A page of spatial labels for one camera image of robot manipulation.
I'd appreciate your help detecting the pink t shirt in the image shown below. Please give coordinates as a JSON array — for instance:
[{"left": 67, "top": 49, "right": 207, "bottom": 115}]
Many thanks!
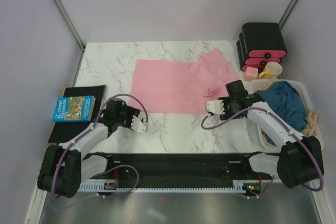
[{"left": 131, "top": 49, "right": 238, "bottom": 114}]

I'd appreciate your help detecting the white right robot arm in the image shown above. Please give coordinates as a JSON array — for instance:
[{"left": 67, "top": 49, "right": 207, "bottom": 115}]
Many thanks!
[{"left": 219, "top": 80, "right": 324, "bottom": 192}]

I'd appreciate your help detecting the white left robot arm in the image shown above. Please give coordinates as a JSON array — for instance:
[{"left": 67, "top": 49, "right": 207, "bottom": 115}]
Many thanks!
[{"left": 37, "top": 95, "right": 149, "bottom": 198}]

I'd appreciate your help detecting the pink cube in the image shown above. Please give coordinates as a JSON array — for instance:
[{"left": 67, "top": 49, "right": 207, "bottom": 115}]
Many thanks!
[{"left": 243, "top": 66, "right": 259, "bottom": 82}]

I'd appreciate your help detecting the blue treehouse book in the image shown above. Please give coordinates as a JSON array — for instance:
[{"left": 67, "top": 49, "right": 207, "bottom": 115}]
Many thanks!
[{"left": 52, "top": 95, "right": 96, "bottom": 123}]

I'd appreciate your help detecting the blue t shirt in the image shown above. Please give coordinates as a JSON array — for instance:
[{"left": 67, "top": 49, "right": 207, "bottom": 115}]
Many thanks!
[{"left": 256, "top": 81, "right": 308, "bottom": 132}]

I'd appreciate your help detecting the yellow mug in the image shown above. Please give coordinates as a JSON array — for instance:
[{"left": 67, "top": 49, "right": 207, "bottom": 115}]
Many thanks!
[{"left": 259, "top": 62, "right": 283, "bottom": 79}]

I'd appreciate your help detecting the black orange notebook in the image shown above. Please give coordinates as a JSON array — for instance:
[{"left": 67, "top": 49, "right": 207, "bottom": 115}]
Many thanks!
[{"left": 48, "top": 85, "right": 107, "bottom": 144}]

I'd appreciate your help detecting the black pink drawer unit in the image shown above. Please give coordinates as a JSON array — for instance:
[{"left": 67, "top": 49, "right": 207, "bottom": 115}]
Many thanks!
[{"left": 236, "top": 22, "right": 287, "bottom": 72}]

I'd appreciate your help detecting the beige t shirt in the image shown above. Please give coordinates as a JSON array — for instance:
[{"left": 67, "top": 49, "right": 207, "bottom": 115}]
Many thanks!
[{"left": 249, "top": 78, "right": 324, "bottom": 149}]

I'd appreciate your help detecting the white plastic basket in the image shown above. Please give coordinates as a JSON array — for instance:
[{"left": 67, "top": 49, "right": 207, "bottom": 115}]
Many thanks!
[{"left": 247, "top": 79, "right": 324, "bottom": 151}]

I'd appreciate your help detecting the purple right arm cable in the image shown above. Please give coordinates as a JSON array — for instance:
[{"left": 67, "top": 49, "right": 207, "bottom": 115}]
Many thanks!
[{"left": 201, "top": 107, "right": 324, "bottom": 199}]

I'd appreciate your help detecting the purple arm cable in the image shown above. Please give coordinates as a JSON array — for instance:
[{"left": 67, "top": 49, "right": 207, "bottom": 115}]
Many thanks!
[
  {"left": 201, "top": 107, "right": 324, "bottom": 199},
  {"left": 46, "top": 93, "right": 149, "bottom": 211}
]

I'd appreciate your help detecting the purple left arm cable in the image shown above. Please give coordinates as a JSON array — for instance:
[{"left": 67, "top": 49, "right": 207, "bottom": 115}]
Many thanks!
[{"left": 46, "top": 93, "right": 149, "bottom": 211}]

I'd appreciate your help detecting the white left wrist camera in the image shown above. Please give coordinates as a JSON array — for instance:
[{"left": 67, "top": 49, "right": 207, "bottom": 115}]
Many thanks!
[{"left": 131, "top": 115, "right": 148, "bottom": 133}]

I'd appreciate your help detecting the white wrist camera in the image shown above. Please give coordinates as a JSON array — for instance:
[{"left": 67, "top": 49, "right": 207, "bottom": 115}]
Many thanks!
[
  {"left": 205, "top": 100, "right": 225, "bottom": 115},
  {"left": 131, "top": 115, "right": 148, "bottom": 133}
]

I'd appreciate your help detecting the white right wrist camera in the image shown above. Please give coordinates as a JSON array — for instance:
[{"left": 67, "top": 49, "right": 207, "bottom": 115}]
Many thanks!
[{"left": 205, "top": 100, "right": 225, "bottom": 115}]

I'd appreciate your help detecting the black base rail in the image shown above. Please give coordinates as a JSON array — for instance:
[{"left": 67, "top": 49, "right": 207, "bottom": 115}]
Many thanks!
[{"left": 94, "top": 153, "right": 271, "bottom": 188}]

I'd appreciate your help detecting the white slotted cable duct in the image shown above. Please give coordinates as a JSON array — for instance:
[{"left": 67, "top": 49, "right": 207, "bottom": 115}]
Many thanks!
[{"left": 78, "top": 179, "right": 246, "bottom": 194}]

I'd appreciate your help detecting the left aluminium frame post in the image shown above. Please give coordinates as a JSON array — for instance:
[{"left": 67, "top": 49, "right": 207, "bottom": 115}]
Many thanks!
[{"left": 36, "top": 0, "right": 86, "bottom": 51}]

